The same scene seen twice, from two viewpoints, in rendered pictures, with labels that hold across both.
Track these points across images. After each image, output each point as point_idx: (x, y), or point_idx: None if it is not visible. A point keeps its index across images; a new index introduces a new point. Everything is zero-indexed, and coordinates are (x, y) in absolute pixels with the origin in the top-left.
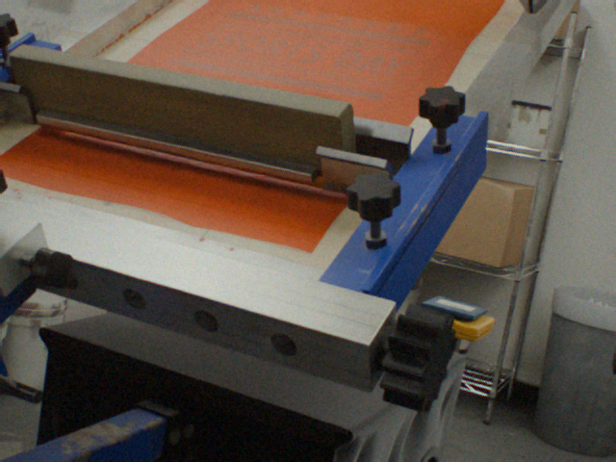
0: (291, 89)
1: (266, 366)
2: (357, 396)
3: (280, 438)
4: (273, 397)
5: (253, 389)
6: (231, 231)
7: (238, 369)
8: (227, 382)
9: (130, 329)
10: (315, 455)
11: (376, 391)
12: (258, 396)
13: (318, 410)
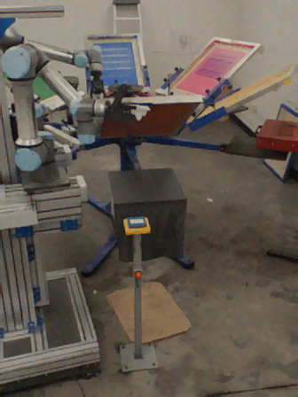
0: (136, 123)
1: (136, 177)
2: (115, 178)
3: (160, 232)
4: (124, 172)
5: (129, 172)
6: (121, 134)
7: (137, 175)
8: (133, 171)
9: (164, 174)
10: (150, 235)
11: (114, 181)
12: (126, 171)
13: (116, 173)
